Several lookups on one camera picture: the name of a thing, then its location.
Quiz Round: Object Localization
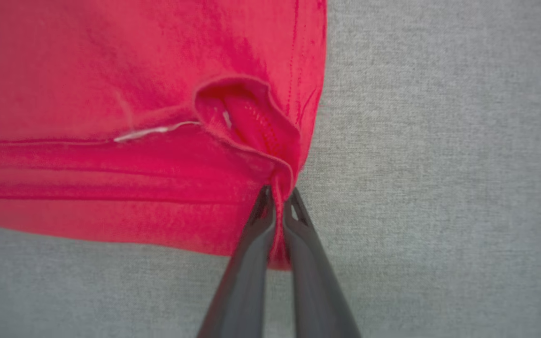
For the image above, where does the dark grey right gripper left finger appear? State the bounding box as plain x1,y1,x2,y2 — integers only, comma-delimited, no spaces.
197,186,276,338

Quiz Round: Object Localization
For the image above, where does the light grey fabric sofa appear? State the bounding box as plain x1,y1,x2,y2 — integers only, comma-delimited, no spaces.
0,0,541,338

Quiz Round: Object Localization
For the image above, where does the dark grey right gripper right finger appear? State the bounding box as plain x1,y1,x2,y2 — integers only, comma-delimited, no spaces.
282,187,362,338

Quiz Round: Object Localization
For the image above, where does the red white basketball jersey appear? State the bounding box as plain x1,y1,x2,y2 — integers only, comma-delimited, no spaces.
0,0,328,271

